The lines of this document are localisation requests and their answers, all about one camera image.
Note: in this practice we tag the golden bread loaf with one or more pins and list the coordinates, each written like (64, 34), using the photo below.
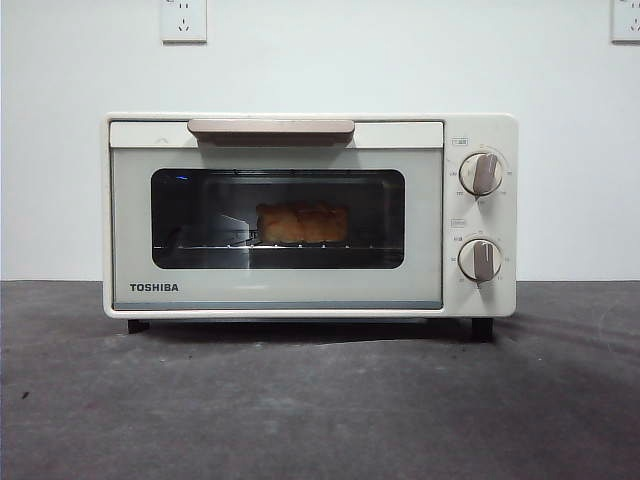
(302, 222)

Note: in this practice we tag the beige oven knob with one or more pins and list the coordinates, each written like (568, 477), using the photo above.
(480, 260)
(481, 174)

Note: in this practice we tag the cream Toshiba toaster oven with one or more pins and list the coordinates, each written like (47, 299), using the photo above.
(480, 130)

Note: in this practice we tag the white wall socket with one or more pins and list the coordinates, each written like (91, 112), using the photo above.
(627, 25)
(183, 25)

